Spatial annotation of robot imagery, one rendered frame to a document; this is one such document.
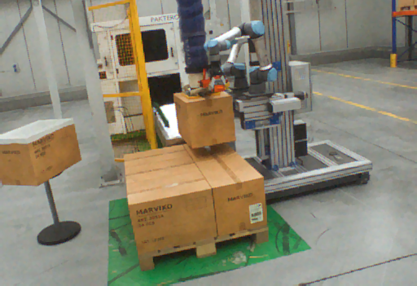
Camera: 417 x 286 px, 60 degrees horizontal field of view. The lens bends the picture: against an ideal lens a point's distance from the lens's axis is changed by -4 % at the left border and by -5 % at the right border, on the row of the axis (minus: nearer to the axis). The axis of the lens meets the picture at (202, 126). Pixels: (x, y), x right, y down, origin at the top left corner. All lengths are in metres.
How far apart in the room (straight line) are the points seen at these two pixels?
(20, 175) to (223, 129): 1.71
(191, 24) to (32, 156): 1.69
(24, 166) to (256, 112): 1.99
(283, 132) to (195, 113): 0.98
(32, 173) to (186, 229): 1.29
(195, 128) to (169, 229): 0.89
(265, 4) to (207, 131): 1.26
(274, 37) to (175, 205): 1.79
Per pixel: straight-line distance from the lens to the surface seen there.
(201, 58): 3.30
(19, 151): 3.19
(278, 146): 3.72
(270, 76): 3.21
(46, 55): 6.58
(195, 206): 2.73
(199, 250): 2.90
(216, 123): 3.20
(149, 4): 12.55
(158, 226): 2.75
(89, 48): 4.38
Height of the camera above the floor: 1.63
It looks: 14 degrees down
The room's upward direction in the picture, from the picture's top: 7 degrees counter-clockwise
